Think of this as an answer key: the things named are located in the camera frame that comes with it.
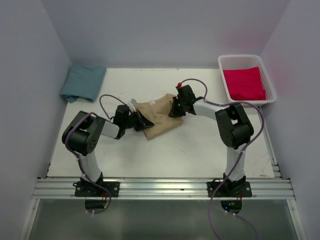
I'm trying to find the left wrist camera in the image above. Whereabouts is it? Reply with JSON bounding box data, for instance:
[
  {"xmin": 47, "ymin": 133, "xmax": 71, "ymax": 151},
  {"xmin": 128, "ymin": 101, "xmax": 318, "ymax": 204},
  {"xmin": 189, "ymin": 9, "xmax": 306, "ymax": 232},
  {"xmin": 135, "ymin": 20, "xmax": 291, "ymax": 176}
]
[{"xmin": 127, "ymin": 98, "xmax": 137, "ymax": 112}]

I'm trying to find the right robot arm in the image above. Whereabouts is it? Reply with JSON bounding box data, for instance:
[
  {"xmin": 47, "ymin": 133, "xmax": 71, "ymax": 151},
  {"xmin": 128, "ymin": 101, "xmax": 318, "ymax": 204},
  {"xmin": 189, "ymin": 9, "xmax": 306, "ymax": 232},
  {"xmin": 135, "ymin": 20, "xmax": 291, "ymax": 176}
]
[{"xmin": 169, "ymin": 83, "xmax": 254, "ymax": 197}]

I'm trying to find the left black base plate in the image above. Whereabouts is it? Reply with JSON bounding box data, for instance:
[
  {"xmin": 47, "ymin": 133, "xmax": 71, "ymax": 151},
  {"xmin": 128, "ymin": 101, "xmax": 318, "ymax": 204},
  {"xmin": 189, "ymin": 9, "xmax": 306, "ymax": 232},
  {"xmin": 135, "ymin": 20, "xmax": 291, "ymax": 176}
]
[{"xmin": 72, "ymin": 180, "xmax": 120, "ymax": 198}]

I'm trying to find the teal folded t shirt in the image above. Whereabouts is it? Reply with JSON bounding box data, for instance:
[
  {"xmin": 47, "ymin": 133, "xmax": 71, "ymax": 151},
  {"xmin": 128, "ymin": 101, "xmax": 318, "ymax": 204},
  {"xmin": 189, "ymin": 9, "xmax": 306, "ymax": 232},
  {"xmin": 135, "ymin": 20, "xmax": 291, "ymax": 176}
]
[{"xmin": 59, "ymin": 63, "xmax": 107, "ymax": 103}]

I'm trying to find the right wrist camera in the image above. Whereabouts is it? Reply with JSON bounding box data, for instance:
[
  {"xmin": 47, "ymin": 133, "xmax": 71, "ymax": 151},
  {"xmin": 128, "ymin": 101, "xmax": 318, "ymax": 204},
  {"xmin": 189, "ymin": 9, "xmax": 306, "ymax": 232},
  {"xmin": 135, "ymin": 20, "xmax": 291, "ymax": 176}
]
[{"xmin": 175, "ymin": 82, "xmax": 183, "ymax": 98}]

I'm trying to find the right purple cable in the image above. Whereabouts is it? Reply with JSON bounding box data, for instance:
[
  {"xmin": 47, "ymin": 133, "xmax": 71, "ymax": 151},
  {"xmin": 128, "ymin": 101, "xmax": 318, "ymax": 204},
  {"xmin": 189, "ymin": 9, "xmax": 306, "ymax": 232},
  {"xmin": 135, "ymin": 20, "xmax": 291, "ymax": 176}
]
[{"xmin": 179, "ymin": 78, "xmax": 265, "ymax": 240}]

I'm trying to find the red folded t shirt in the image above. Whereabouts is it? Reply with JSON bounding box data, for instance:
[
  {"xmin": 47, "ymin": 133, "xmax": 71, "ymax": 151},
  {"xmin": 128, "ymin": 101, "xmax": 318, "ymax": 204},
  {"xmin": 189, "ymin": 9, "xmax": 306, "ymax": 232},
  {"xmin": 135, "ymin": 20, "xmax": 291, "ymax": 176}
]
[{"xmin": 223, "ymin": 66, "xmax": 267, "ymax": 101}]

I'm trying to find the beige t shirt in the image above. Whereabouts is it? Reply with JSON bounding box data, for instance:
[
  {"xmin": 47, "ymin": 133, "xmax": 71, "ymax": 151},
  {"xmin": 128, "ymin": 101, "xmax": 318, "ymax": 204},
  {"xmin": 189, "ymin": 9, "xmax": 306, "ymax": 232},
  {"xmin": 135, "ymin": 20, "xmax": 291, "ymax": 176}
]
[{"xmin": 134, "ymin": 93, "xmax": 183, "ymax": 140}]

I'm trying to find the aluminium rail frame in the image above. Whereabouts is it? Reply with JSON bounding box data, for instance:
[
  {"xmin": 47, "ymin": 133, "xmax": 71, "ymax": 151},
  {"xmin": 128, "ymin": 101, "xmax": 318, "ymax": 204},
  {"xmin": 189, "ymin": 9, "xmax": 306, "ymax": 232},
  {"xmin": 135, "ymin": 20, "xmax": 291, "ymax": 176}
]
[{"xmin": 19, "ymin": 106, "xmax": 301, "ymax": 240}]

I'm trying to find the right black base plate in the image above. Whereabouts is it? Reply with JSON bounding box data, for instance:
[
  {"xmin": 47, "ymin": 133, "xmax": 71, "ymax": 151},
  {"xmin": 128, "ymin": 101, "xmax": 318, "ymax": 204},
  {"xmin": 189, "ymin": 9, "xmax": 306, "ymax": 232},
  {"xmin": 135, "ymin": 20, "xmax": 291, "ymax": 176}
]
[{"xmin": 206, "ymin": 181, "xmax": 253, "ymax": 198}]

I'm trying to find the white plastic basket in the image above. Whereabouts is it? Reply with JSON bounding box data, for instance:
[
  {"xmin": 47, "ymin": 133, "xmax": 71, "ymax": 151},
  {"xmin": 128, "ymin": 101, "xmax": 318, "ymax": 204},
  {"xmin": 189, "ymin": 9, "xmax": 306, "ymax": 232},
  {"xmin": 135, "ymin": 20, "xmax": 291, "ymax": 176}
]
[{"xmin": 218, "ymin": 54, "xmax": 277, "ymax": 106}]

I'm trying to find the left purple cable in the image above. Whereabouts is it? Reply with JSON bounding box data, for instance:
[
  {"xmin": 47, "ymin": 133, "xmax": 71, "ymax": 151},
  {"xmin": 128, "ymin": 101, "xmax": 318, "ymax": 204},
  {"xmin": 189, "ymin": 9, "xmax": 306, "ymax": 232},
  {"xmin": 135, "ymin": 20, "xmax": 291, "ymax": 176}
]
[{"xmin": 66, "ymin": 94, "xmax": 131, "ymax": 215}]

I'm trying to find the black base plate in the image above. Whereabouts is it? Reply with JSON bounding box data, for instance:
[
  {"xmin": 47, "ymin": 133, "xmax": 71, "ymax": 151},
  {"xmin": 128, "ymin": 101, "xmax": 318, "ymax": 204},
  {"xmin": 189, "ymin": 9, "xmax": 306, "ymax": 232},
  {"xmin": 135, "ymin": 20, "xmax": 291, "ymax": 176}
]
[
  {"xmin": 72, "ymin": 180, "xmax": 120, "ymax": 198},
  {"xmin": 206, "ymin": 181, "xmax": 253, "ymax": 198}
]

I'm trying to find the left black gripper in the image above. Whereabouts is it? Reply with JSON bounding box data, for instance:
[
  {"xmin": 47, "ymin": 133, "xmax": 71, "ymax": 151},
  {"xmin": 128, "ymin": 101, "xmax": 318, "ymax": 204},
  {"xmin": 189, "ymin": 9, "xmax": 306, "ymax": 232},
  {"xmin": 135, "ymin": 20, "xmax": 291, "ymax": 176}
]
[{"xmin": 123, "ymin": 108, "xmax": 154, "ymax": 131}]

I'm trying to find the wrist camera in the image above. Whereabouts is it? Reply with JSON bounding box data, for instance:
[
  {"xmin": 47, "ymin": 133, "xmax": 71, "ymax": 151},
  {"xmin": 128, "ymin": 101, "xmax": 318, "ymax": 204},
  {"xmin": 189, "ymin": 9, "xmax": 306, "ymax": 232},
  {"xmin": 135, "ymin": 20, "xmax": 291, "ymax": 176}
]
[
  {"xmin": 127, "ymin": 98, "xmax": 137, "ymax": 112},
  {"xmin": 175, "ymin": 82, "xmax": 183, "ymax": 98}
]

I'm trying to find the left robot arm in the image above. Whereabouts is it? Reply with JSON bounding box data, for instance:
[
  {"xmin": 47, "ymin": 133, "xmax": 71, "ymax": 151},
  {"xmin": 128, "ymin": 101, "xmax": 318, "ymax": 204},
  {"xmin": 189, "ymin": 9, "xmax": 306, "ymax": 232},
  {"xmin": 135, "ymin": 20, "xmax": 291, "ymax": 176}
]
[{"xmin": 62, "ymin": 104, "xmax": 155, "ymax": 197}]

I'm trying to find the purple cable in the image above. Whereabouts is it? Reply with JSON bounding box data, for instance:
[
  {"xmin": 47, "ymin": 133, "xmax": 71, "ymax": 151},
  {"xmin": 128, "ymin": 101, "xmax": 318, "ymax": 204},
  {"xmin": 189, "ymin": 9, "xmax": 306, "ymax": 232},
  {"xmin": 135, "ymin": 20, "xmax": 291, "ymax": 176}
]
[
  {"xmin": 66, "ymin": 94, "xmax": 131, "ymax": 215},
  {"xmin": 179, "ymin": 78, "xmax": 265, "ymax": 240}
]

